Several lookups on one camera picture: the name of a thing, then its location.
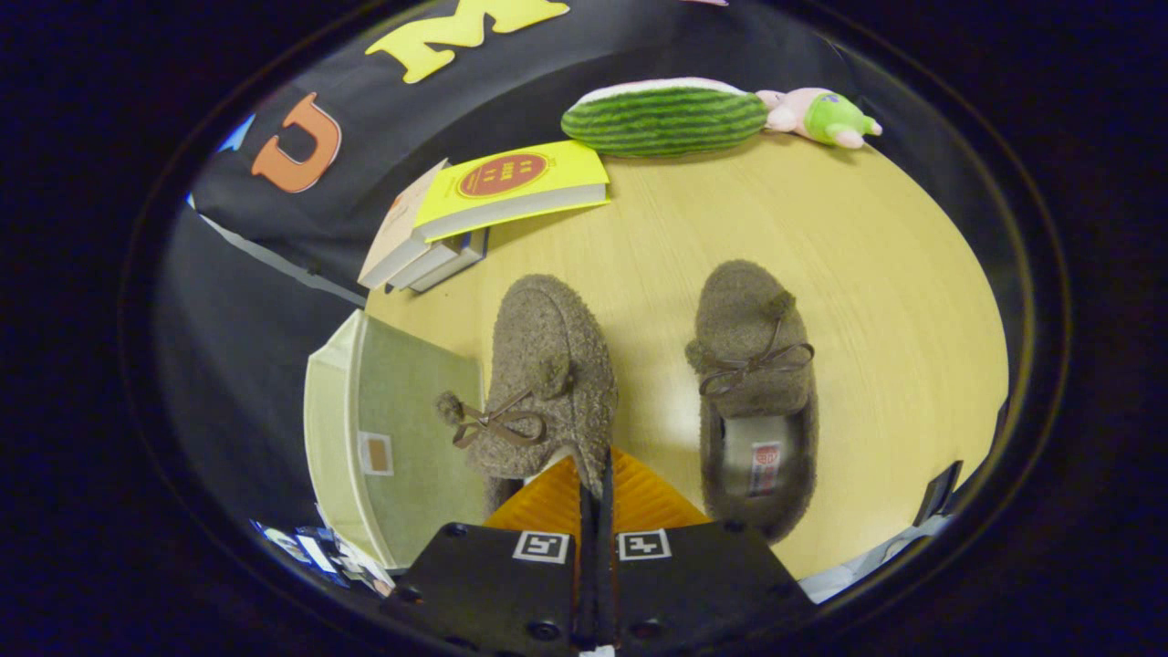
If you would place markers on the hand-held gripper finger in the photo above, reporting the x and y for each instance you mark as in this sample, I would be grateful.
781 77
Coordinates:
607 584
587 584

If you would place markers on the brown fuzzy shoe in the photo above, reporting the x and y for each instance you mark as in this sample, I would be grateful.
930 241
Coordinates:
748 310
547 356

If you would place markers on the pale green storage box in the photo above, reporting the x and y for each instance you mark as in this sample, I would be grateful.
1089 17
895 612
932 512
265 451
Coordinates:
411 411

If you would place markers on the pale grey cloth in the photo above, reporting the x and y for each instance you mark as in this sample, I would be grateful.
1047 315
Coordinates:
867 558

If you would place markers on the pile of blue printed papers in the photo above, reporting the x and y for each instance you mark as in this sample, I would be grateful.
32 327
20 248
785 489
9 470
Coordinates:
315 549

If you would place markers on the blue cover book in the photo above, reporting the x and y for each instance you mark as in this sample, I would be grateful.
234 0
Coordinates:
461 263

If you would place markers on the small black block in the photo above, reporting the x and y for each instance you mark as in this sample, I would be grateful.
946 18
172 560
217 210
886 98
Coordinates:
940 490

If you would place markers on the beige cover book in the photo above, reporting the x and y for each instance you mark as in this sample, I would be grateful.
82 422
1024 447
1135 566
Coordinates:
397 237

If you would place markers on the yellow cover book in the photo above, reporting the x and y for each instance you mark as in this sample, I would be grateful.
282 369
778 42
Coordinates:
511 182

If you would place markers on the watermelon slice plush toy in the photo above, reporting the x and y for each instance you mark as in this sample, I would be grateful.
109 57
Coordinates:
664 119

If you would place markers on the pink and green plush toy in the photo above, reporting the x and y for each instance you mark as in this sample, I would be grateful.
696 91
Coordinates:
821 119

